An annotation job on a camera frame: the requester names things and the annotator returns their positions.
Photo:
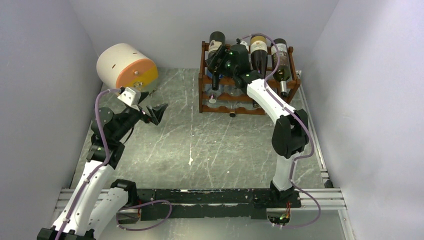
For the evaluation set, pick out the dark green wine bottle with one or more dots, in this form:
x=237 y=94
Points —
x=216 y=39

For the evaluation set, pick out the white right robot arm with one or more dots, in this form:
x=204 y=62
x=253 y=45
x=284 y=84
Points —
x=290 y=135

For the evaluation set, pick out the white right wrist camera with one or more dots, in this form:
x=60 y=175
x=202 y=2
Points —
x=244 y=43

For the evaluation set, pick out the middle rack dark-cap bottle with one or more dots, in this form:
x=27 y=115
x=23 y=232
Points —
x=255 y=105

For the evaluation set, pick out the dark bottle brown label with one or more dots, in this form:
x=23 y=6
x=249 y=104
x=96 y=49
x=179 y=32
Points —
x=280 y=60

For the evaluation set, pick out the brown wooden wine rack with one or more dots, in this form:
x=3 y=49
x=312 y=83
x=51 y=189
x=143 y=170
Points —
x=230 y=100

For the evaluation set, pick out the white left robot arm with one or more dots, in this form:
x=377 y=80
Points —
x=84 y=217

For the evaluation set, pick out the clear glass bottle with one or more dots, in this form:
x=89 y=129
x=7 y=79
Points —
x=151 y=87

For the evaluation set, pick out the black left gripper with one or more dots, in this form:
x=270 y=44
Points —
x=155 y=113

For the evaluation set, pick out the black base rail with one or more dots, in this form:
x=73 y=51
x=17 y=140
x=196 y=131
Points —
x=154 y=204

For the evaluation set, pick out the blue label clear bottle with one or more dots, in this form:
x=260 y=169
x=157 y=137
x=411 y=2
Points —
x=213 y=94

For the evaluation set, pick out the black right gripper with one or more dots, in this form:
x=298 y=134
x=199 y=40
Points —
x=224 y=54

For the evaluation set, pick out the white orange yellow cylinder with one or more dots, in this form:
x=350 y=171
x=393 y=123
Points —
x=121 y=65

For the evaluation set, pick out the gold foil wine bottle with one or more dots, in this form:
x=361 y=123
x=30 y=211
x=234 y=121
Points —
x=259 y=54

